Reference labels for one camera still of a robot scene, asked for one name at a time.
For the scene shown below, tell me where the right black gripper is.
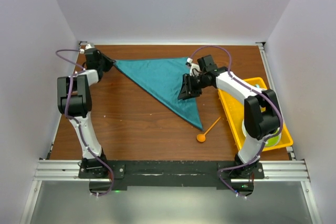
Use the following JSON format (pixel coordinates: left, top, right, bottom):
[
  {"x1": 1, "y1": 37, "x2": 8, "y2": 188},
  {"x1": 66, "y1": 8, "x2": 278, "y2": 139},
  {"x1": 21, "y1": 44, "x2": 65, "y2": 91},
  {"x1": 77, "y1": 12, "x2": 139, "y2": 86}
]
[{"x1": 178, "y1": 73, "x2": 208, "y2": 101}]

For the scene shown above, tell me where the teal cloth napkin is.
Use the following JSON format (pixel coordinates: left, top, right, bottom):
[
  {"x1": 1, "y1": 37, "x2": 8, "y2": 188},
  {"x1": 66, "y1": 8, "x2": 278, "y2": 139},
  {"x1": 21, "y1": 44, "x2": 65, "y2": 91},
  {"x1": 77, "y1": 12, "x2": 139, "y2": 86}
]
[{"x1": 114, "y1": 57, "x2": 203, "y2": 130}]

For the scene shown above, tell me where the orange plastic spoon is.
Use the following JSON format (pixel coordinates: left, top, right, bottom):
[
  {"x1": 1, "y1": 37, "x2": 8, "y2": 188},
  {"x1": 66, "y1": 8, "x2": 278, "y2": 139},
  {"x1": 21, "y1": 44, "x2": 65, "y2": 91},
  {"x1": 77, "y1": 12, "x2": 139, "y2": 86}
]
[{"x1": 196, "y1": 116, "x2": 222, "y2": 143}]

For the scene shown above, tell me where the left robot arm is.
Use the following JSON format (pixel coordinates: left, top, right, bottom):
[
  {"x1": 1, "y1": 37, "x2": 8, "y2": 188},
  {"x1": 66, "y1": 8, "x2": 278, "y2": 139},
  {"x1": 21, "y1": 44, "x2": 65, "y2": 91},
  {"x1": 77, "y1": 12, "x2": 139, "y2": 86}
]
[{"x1": 57, "y1": 44, "x2": 115, "y2": 179}]

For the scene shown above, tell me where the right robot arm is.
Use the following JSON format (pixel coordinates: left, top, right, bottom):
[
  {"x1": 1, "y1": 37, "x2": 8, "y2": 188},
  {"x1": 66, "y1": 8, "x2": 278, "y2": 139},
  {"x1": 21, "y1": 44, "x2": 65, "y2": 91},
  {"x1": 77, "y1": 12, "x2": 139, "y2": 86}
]
[{"x1": 178, "y1": 55, "x2": 284, "y2": 178}]

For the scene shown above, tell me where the yellow plastic tray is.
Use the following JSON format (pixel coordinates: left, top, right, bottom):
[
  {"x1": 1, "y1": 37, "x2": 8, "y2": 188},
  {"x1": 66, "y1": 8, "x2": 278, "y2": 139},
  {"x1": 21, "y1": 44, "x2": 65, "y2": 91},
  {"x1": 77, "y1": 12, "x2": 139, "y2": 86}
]
[{"x1": 218, "y1": 89, "x2": 293, "y2": 152}]

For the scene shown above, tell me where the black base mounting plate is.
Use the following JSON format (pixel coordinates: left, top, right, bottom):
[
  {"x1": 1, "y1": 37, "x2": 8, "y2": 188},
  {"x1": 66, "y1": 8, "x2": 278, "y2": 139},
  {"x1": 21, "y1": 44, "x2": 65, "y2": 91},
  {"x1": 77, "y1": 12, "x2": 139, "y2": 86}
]
[{"x1": 78, "y1": 160, "x2": 265, "y2": 195}]

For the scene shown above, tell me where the green plate white rim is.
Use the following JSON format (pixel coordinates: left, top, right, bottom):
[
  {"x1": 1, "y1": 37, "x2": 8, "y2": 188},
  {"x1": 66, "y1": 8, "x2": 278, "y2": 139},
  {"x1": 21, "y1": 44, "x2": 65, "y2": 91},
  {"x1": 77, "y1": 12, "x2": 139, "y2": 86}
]
[{"x1": 241, "y1": 120, "x2": 281, "y2": 147}]

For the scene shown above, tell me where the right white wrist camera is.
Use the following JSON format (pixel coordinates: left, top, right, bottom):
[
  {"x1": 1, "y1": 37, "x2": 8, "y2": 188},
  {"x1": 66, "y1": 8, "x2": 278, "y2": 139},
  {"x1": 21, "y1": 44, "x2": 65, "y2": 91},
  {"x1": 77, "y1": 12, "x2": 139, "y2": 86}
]
[{"x1": 186, "y1": 58, "x2": 201, "y2": 77}]

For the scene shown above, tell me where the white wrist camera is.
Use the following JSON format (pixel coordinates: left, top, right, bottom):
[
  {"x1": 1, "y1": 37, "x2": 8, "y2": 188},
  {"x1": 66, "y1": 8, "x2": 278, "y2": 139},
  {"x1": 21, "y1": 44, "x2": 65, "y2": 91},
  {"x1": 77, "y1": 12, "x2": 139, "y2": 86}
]
[
  {"x1": 186, "y1": 58, "x2": 201, "y2": 77},
  {"x1": 79, "y1": 43, "x2": 95, "y2": 54}
]

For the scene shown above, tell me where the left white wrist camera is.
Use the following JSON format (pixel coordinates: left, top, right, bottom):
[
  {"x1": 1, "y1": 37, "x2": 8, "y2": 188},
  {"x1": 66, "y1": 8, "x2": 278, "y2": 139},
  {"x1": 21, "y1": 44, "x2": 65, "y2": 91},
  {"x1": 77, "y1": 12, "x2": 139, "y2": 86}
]
[{"x1": 79, "y1": 43, "x2": 95, "y2": 54}]

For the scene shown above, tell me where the aluminium frame rail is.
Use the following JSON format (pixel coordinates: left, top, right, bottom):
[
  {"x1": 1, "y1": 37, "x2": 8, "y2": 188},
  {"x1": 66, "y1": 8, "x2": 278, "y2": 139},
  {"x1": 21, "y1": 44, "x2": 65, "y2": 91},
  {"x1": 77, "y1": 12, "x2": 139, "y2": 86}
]
[{"x1": 34, "y1": 160, "x2": 310, "y2": 182}]

